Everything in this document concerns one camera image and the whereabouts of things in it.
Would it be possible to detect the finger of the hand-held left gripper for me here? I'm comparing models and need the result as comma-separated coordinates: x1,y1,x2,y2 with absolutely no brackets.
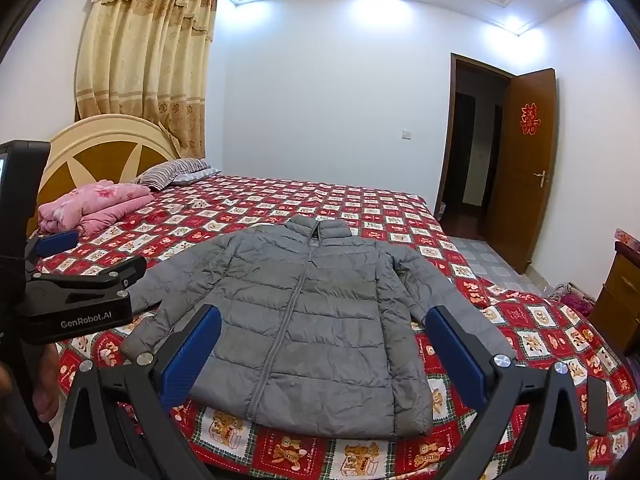
25,230,80,264
27,255,148,291

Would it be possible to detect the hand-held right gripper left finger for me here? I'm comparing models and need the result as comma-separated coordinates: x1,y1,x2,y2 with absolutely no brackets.
56,304,223,480

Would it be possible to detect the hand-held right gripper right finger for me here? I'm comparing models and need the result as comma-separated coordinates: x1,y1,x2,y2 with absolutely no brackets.
425,304,609,480

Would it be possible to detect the grey puffer jacket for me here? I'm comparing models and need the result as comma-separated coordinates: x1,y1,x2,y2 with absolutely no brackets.
120,214,516,442

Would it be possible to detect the person's left hand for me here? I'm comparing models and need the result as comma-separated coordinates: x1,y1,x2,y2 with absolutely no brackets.
32,346,61,424

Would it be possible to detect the folded pink quilt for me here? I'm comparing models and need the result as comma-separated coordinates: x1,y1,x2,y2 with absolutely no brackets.
37,183,155,236

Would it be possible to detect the cream and brown headboard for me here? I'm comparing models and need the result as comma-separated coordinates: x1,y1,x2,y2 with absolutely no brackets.
27,114,180,234

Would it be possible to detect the striped pillow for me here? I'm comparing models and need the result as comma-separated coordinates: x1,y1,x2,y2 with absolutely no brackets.
132,158,209,191

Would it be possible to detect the pink cloth pile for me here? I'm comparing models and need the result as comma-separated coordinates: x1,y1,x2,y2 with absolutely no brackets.
550,282,596,316

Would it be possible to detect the blue-grey pillow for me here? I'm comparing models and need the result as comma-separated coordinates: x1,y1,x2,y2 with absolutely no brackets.
170,167,221,187

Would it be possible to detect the brown wooden cabinet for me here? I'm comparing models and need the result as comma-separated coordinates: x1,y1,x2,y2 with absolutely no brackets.
589,239,640,356

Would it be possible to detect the brown wooden door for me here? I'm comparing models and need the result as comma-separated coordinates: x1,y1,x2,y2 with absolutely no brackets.
483,67,558,275

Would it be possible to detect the red printed bed sheet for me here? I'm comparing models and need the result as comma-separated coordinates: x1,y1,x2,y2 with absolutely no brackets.
37,175,640,480

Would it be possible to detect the beige patterned curtain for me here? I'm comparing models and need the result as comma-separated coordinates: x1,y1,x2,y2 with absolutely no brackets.
75,0,221,159

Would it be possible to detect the red paper door decoration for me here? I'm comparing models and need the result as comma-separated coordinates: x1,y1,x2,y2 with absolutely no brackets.
519,104,539,136

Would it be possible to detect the dark wooden door frame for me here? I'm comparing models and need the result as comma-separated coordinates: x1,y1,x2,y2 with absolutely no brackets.
434,52,516,221

